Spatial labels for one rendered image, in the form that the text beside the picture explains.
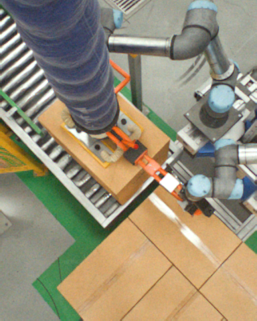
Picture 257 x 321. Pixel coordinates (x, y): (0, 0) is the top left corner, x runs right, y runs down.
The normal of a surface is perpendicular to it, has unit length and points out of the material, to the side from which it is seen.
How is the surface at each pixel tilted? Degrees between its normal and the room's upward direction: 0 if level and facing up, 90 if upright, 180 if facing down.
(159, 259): 0
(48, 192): 0
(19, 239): 0
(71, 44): 79
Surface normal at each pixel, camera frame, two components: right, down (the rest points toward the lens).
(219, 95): -0.08, -0.16
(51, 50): -0.12, 0.89
